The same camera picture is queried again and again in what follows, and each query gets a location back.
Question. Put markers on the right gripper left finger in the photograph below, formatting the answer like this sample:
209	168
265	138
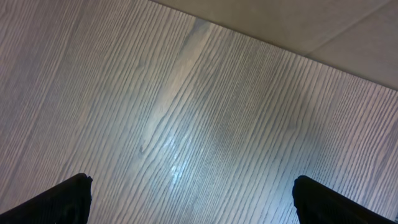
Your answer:
67	202

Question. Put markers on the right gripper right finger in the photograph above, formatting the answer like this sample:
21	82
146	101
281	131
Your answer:
317	204

